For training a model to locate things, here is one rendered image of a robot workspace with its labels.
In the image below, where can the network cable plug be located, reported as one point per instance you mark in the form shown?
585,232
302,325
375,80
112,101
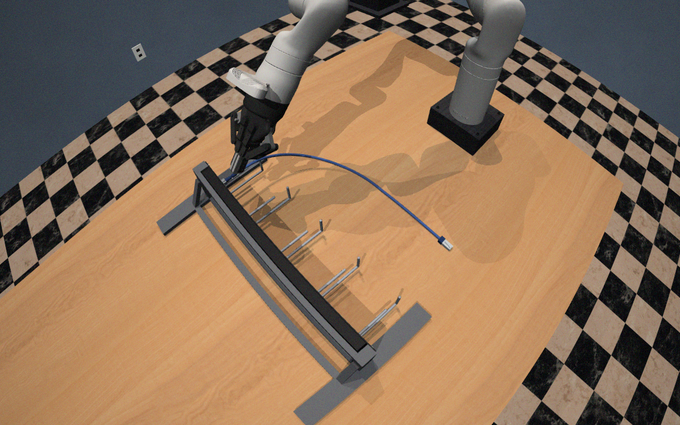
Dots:
445,243

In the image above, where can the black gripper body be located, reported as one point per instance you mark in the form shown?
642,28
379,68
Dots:
268,113

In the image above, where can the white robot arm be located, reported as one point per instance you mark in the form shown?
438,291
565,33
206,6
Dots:
290,53

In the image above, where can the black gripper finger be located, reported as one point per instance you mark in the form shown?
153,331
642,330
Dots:
256,150
237,124

